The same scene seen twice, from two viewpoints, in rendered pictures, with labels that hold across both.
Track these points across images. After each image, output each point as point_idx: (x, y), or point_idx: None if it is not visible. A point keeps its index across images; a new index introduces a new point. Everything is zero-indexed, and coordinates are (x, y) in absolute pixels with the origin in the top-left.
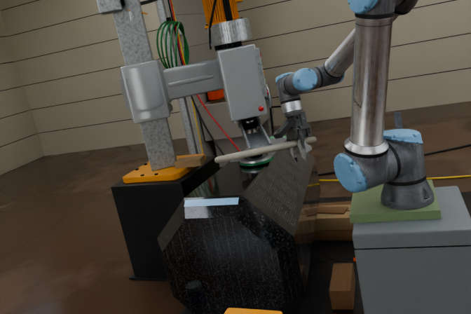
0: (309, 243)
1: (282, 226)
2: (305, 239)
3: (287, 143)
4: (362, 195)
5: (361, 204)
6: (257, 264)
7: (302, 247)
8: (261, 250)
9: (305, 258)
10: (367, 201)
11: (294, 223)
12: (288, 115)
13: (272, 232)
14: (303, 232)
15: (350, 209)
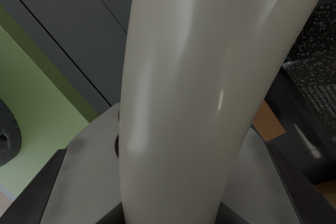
0: (308, 121)
1: (315, 60)
2: (304, 111)
3: (130, 82)
4: (50, 108)
5: (13, 68)
6: None
7: (289, 88)
8: None
9: (286, 89)
10: (17, 87)
11: (309, 96)
12: None
13: (323, 31)
14: (310, 116)
15: (0, 29)
